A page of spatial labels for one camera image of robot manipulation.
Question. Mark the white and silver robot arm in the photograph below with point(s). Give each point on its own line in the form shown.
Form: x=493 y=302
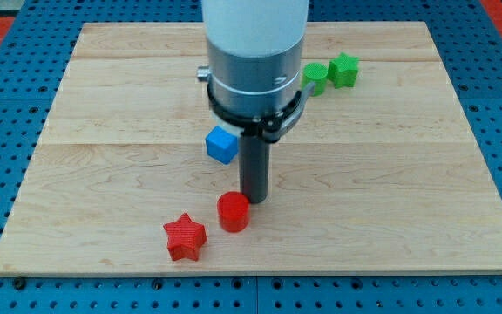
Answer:
x=254 y=52

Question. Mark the red star block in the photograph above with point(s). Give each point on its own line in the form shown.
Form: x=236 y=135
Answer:
x=185 y=237

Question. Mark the green star block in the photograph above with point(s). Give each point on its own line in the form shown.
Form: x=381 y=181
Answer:
x=343 y=70

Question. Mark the dark grey cylindrical pointer tool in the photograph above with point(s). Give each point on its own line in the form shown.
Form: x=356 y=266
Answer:
x=253 y=168

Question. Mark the blue cube block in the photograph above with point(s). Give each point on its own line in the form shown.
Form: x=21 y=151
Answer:
x=221 y=146

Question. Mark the red cylinder block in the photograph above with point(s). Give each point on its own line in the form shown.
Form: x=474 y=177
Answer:
x=233 y=211

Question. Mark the green cylinder block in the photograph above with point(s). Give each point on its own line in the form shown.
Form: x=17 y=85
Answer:
x=316 y=73

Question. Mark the light wooden board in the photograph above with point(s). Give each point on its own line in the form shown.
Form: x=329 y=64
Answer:
x=382 y=179

